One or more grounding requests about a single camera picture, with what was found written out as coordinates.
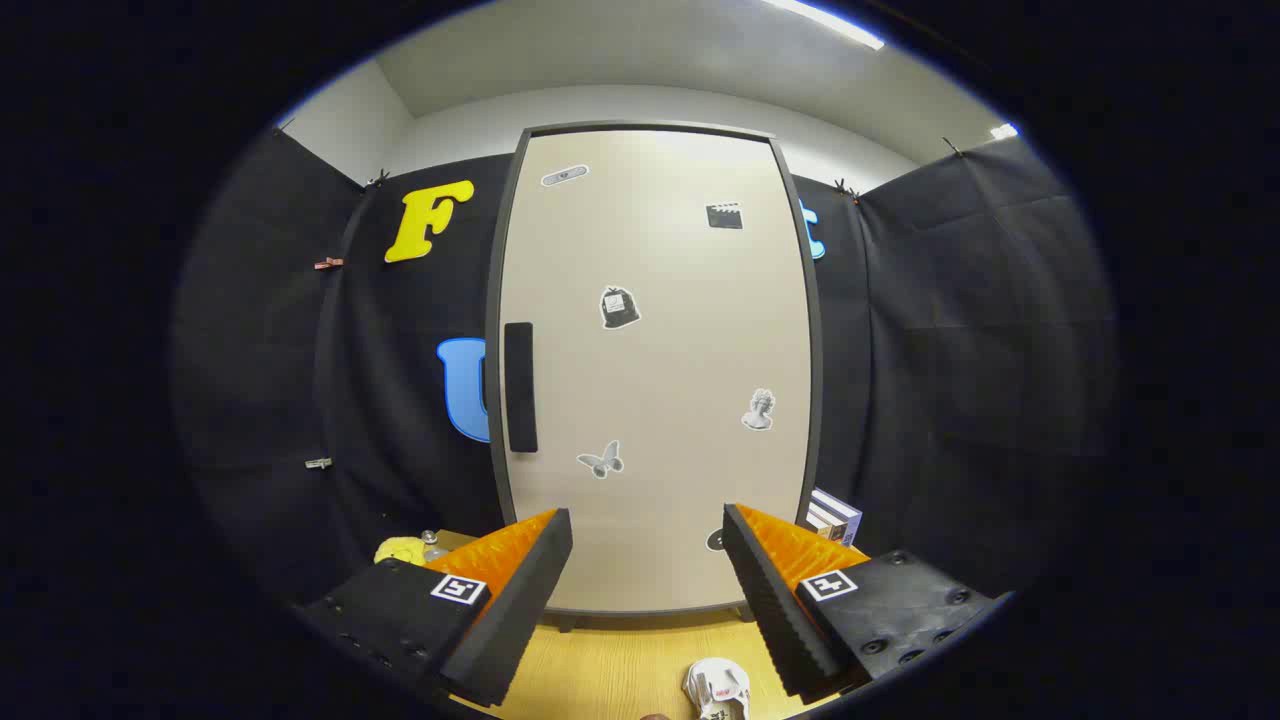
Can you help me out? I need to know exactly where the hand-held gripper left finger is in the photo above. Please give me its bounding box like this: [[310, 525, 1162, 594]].
[[300, 508, 574, 709]]

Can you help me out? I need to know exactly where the white canvas shoe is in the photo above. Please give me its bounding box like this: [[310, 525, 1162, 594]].
[[683, 658, 752, 720]]

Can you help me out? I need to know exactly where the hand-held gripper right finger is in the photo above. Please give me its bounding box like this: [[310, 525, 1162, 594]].
[[722, 503, 1001, 701]]

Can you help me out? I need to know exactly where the grey shoe cabinet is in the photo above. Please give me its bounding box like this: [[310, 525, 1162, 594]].
[[485, 122, 823, 633]]

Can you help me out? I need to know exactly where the long ceiling light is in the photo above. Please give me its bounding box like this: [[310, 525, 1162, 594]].
[[765, 0, 886, 51]]

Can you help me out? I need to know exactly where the black door handle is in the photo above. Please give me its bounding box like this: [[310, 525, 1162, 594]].
[[503, 322, 539, 454]]

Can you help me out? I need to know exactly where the black backdrop cloth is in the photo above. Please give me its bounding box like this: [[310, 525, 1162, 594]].
[[170, 125, 1116, 611]]

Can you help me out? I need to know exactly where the white striped box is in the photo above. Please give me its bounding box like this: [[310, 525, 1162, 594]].
[[812, 488, 863, 541]]

